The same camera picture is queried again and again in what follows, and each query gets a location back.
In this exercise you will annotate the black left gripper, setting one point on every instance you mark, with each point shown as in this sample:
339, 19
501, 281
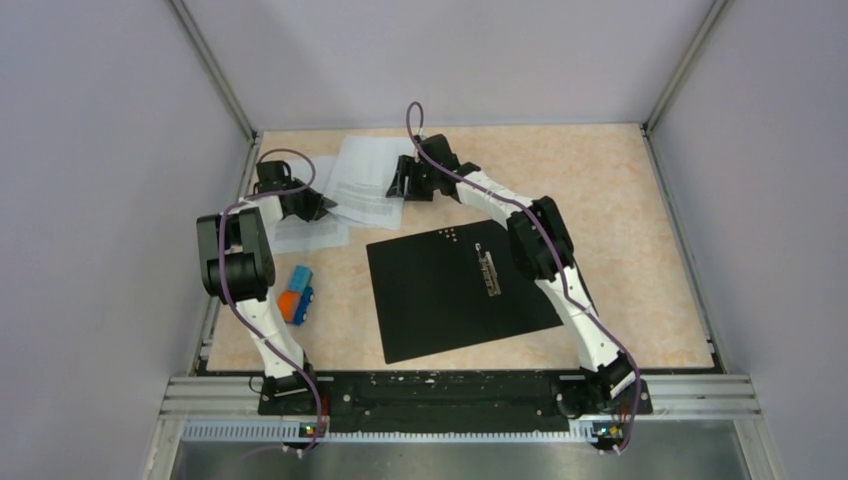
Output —
318, 205

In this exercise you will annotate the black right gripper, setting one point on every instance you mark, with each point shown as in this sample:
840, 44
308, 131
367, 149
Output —
406, 169

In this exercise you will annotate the printed paper sheet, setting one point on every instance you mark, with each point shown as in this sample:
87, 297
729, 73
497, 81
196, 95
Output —
359, 181
296, 235

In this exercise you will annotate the teal black file folder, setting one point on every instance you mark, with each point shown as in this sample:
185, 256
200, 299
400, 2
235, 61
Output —
448, 289

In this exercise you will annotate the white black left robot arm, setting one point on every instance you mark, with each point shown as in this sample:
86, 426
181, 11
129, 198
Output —
237, 266

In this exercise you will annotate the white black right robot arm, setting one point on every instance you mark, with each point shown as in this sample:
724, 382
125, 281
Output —
541, 247

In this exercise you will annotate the orange blue toy truck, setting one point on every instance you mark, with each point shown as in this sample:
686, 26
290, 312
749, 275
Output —
295, 299

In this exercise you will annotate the left aluminium corner post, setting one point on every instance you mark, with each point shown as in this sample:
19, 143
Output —
211, 67

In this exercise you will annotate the aluminium corner post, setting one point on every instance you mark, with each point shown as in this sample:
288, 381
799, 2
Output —
211, 67
706, 29

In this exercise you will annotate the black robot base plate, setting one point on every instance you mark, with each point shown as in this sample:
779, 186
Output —
454, 402

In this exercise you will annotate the right aluminium corner post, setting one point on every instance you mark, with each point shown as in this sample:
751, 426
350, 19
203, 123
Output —
706, 29

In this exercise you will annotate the aluminium frame rail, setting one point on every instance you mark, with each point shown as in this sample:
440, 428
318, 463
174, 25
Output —
704, 425

